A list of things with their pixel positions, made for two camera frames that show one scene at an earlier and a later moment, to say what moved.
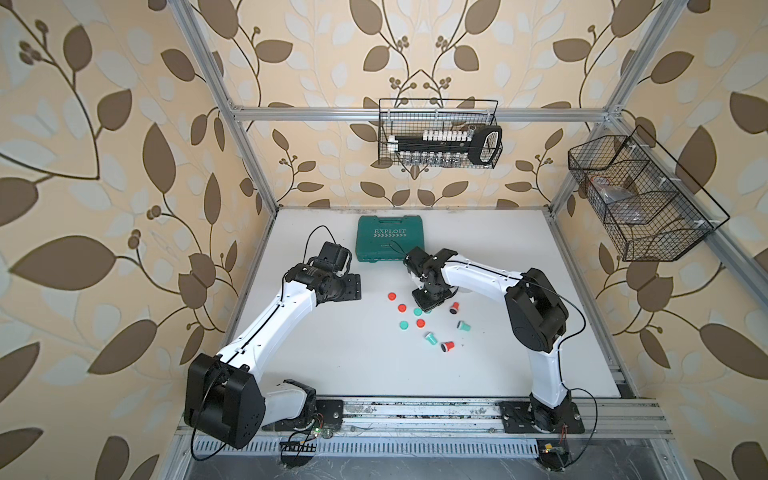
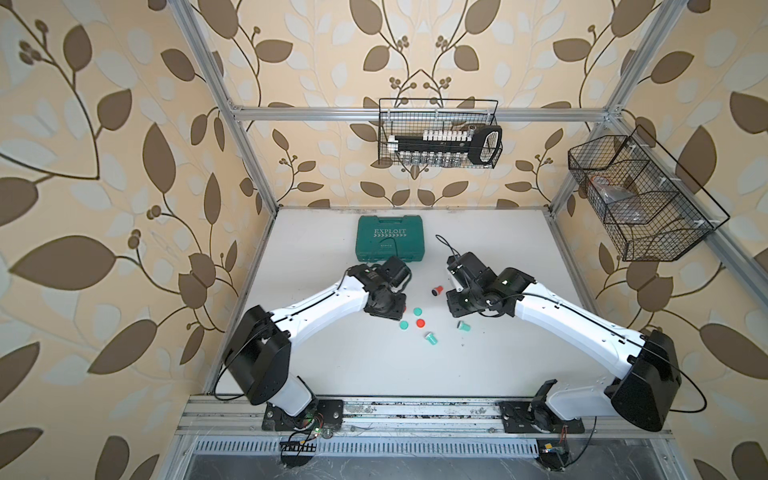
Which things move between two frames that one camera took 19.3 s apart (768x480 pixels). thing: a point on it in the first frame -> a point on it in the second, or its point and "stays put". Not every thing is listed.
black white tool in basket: x=480 y=144 stays put
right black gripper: x=425 y=305 -> x=454 y=307
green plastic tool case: x=375 y=233 stays put
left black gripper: x=352 y=287 -> x=397 y=311
